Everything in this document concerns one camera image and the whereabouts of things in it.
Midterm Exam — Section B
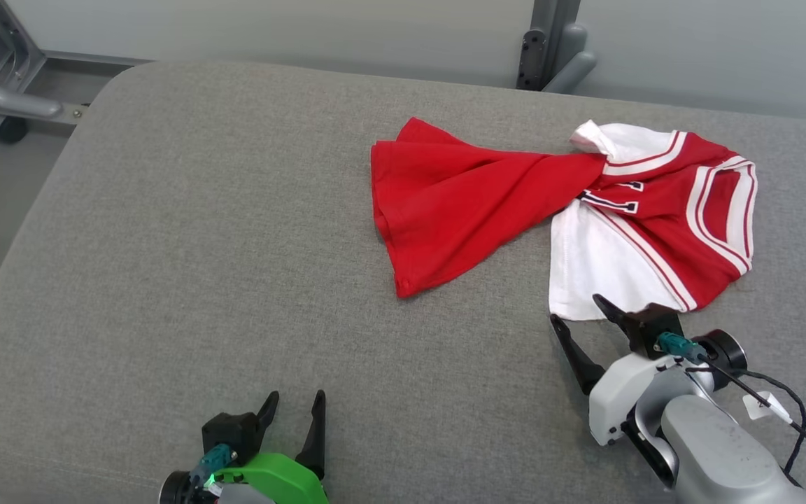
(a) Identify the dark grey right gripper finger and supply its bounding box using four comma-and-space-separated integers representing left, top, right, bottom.
549, 314, 607, 396
592, 293, 632, 334

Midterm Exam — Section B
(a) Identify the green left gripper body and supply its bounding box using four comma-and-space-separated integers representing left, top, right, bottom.
214, 453, 331, 504

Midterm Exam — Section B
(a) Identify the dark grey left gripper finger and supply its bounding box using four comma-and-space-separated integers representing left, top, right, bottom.
255, 391, 281, 436
295, 390, 327, 481

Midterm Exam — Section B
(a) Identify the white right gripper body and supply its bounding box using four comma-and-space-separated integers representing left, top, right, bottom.
588, 329, 748, 447

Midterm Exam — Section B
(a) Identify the red white basketball jersey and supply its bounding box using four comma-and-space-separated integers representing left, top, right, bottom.
370, 117, 759, 323

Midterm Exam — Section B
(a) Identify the white tape tag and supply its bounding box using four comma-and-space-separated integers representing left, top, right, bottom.
742, 392, 793, 425

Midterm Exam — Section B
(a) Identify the grey fabric sofa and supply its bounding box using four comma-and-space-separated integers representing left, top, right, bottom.
0, 59, 806, 504

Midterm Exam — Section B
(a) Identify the black right cable teal plug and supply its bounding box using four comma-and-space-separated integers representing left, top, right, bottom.
657, 332, 806, 504

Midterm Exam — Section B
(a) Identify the grey metal partition post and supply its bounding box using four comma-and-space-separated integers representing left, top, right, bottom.
515, 0, 597, 94

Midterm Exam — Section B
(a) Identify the grey metal wheeled frame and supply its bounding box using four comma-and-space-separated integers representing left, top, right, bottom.
0, 0, 90, 144

